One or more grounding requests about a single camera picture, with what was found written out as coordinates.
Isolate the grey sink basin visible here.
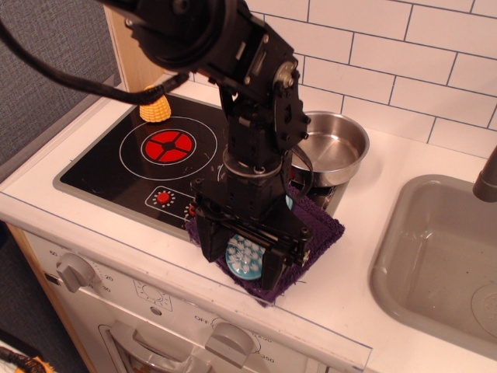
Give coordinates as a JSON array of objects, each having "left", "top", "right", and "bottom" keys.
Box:
[{"left": 370, "top": 175, "right": 496, "bottom": 359}]

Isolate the yellow toy corn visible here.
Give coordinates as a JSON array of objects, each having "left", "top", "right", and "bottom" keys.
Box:
[{"left": 139, "top": 95, "right": 172, "bottom": 124}]

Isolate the black sleeved cable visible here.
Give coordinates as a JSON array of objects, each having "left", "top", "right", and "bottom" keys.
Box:
[{"left": 0, "top": 19, "right": 189, "bottom": 106}]

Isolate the white toy oven front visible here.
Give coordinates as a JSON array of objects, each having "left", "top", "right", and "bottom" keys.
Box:
[{"left": 26, "top": 234, "right": 370, "bottom": 372}]

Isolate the wooden side post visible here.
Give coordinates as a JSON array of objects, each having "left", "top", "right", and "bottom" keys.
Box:
[{"left": 103, "top": 5, "right": 165, "bottom": 92}]

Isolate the stainless steel pot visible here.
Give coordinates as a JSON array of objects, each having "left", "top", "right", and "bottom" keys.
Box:
[{"left": 291, "top": 111, "right": 370, "bottom": 187}]

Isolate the black toy stovetop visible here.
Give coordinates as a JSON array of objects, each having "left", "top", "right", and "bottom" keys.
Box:
[{"left": 52, "top": 90, "right": 350, "bottom": 241}]

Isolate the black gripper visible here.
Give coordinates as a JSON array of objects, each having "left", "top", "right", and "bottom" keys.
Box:
[{"left": 191, "top": 162, "right": 312, "bottom": 290}]

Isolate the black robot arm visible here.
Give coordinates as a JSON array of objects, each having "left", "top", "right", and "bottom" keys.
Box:
[{"left": 108, "top": 1, "right": 312, "bottom": 290}]

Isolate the grey left oven knob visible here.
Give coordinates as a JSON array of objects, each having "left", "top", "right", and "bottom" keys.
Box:
[{"left": 56, "top": 253, "right": 96, "bottom": 293}]

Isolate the grey right oven knob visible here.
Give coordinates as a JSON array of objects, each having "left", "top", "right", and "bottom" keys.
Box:
[{"left": 205, "top": 322, "right": 255, "bottom": 368}]

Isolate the grey faucet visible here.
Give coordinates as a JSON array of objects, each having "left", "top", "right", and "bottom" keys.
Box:
[{"left": 472, "top": 147, "right": 497, "bottom": 203}]

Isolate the left red stove knob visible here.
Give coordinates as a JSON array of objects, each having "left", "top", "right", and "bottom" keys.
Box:
[{"left": 156, "top": 191, "right": 171, "bottom": 204}]

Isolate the grey oven knob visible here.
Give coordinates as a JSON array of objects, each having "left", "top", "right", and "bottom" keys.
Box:
[
  {"left": 205, "top": 322, "right": 255, "bottom": 368},
  {"left": 56, "top": 253, "right": 96, "bottom": 293}
]

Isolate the teal brush with white bristles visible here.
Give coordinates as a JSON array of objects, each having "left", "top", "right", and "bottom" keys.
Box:
[{"left": 224, "top": 193, "right": 296, "bottom": 281}]

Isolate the purple folded cloth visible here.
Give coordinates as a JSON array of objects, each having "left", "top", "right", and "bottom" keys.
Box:
[{"left": 186, "top": 186, "right": 345, "bottom": 303}]

